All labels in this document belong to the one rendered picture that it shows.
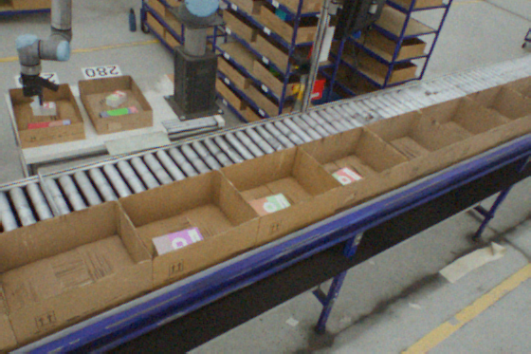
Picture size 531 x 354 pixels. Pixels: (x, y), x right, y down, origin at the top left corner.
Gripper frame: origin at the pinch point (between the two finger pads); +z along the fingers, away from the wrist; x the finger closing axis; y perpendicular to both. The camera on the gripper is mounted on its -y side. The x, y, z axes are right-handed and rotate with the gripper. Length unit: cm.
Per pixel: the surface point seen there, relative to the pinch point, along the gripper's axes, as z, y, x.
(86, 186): 4, -17, 59
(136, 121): -0.9, -42.6, 18.1
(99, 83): -3.3, -27.4, -17.5
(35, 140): 0.1, 2.9, 28.0
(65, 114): 2.8, -9.8, 2.5
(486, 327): 79, -224, 130
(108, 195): 4, -26, 66
